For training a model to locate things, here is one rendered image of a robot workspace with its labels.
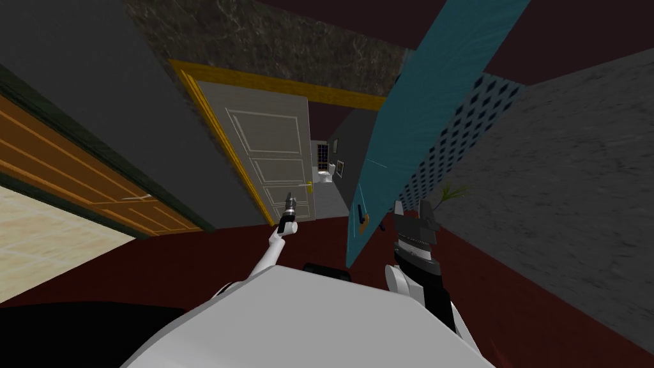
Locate teal door leaf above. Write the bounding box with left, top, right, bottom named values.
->
left=346, top=0, right=532, bottom=270

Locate grey panelled door leaf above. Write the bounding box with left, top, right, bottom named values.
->
left=196, top=80, right=317, bottom=224

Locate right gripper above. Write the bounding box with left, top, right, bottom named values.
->
left=393, top=199, right=441, bottom=244

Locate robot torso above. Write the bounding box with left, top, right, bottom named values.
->
left=119, top=263, right=495, bottom=368

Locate orange wooden door leaf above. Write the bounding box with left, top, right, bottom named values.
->
left=0, top=94, right=204, bottom=237

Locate green plant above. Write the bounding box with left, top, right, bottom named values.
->
left=435, top=183, right=470, bottom=210

